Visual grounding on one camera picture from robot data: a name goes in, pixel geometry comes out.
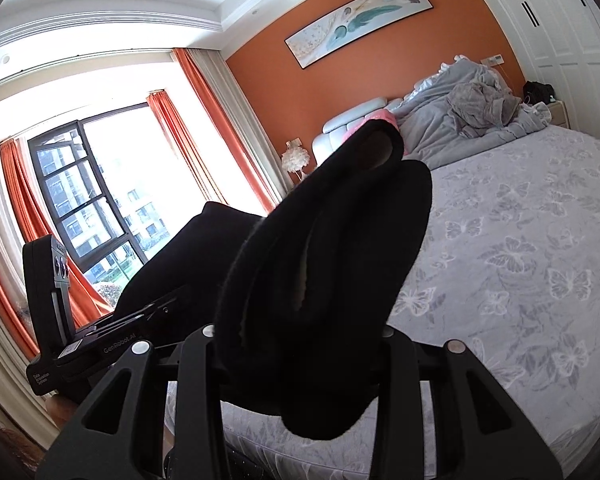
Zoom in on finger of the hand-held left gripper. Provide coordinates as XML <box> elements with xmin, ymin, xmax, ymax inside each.
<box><xmin>92</xmin><ymin>287</ymin><xmax>191</xmax><ymax>333</ymax></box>

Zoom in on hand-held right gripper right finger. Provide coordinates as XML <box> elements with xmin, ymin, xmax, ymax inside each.
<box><xmin>375</xmin><ymin>326</ymin><xmax>563</xmax><ymax>480</ymax></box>

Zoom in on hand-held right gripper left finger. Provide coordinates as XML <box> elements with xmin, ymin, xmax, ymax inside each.
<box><xmin>35</xmin><ymin>325</ymin><xmax>227</xmax><ymax>480</ymax></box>

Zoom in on black pants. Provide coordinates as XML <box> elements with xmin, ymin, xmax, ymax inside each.
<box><xmin>112</xmin><ymin>122</ymin><xmax>433</xmax><ymax>438</ymax></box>

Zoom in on orange curtain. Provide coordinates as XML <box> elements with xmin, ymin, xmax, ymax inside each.
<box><xmin>146</xmin><ymin>90</ymin><xmax>221</xmax><ymax>206</ymax></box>
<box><xmin>0</xmin><ymin>139</ymin><xmax>112</xmax><ymax>322</ymax></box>
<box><xmin>172</xmin><ymin>47</ymin><xmax>281</xmax><ymax>217</ymax></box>

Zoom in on black framed window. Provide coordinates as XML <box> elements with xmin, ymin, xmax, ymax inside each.
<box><xmin>27</xmin><ymin>102</ymin><xmax>173</xmax><ymax>281</ymax></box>

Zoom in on bed with grey butterfly sheet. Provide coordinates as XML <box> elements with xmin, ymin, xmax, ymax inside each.
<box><xmin>165</xmin><ymin>125</ymin><xmax>600</xmax><ymax>480</ymax></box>

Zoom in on white feather table lamp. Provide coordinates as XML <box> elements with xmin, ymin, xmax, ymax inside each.
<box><xmin>280</xmin><ymin>138</ymin><xmax>313</xmax><ymax>186</ymax></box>

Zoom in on grey duvet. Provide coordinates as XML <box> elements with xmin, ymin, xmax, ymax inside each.
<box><xmin>395</xmin><ymin>52</ymin><xmax>553</xmax><ymax>168</ymax></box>

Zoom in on white padded headboard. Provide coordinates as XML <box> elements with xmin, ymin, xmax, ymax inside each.
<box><xmin>311</xmin><ymin>96</ymin><xmax>388</xmax><ymax>168</ymax></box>

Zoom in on pink pillow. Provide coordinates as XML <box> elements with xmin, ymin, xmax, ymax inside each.
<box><xmin>347</xmin><ymin>112</ymin><xmax>406</xmax><ymax>156</ymax></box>

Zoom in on grey crumpled garment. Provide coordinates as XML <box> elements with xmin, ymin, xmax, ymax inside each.
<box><xmin>447</xmin><ymin>80</ymin><xmax>521</xmax><ymax>139</ymax></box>

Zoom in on beige nightstand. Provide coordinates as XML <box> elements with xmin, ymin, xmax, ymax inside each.
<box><xmin>530</xmin><ymin>100</ymin><xmax>569</xmax><ymax>129</ymax></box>

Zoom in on black bag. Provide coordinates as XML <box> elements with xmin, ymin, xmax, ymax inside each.
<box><xmin>522</xmin><ymin>80</ymin><xmax>556</xmax><ymax>107</ymax></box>

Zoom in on white wardrobe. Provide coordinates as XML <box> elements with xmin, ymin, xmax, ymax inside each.
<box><xmin>455</xmin><ymin>0</ymin><xmax>600</xmax><ymax>136</ymax></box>

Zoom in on framed feather wall painting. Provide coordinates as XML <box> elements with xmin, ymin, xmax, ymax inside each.
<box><xmin>284</xmin><ymin>0</ymin><xmax>435</xmax><ymax>68</ymax></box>

